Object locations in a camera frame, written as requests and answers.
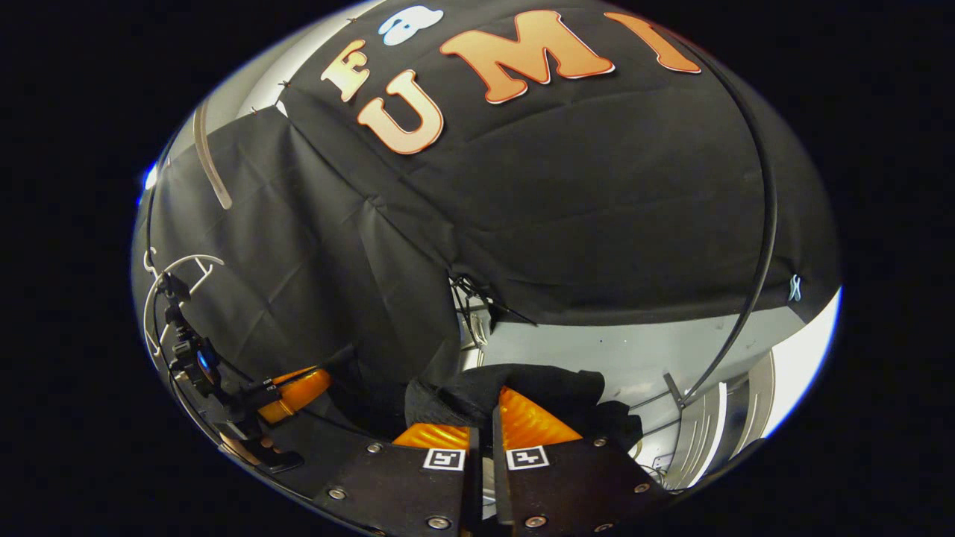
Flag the black clothes rack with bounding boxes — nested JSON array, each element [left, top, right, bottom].
[[630, 26, 779, 411]]

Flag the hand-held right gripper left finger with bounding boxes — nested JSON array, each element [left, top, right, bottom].
[[308, 421, 483, 536]]

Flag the black knit garment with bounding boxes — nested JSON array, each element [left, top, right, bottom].
[[403, 363, 644, 452]]

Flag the white flat board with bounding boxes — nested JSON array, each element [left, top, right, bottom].
[[761, 287, 844, 441]]

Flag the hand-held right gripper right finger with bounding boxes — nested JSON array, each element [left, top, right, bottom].
[[489, 386, 672, 536]]

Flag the black backdrop stand legs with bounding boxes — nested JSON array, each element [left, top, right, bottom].
[[448, 274, 538, 351]]

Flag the black backdrop cloth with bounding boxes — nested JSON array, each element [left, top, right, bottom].
[[133, 0, 842, 448]]

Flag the white slatted panel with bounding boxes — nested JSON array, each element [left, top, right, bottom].
[[657, 351, 780, 489]]

